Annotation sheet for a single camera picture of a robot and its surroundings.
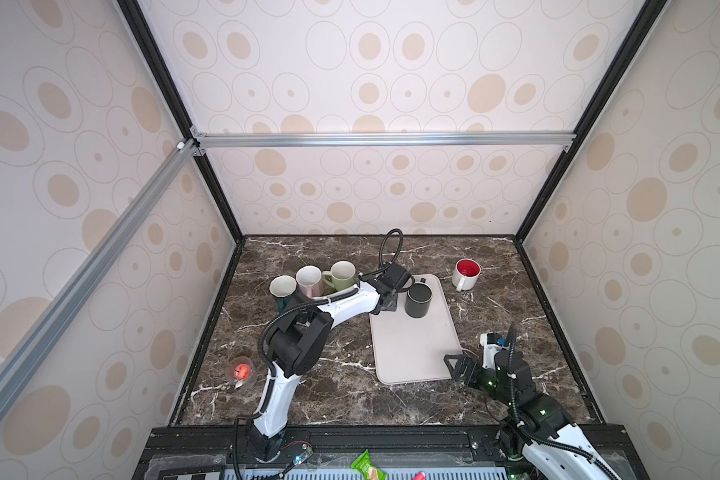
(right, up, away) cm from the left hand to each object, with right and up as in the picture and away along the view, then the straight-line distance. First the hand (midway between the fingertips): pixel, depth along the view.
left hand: (391, 295), depth 95 cm
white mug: (+25, +7, +6) cm, 27 cm away
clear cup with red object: (-42, -18, -15) cm, 48 cm away
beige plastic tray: (+5, -16, -3) cm, 17 cm away
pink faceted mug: (-27, +5, +2) cm, 27 cm away
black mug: (+8, -1, -5) cm, 9 cm away
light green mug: (-16, +6, +3) cm, 18 cm away
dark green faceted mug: (-35, +2, -1) cm, 35 cm away
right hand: (+17, -17, -13) cm, 27 cm away
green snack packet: (-9, -36, -26) cm, 45 cm away
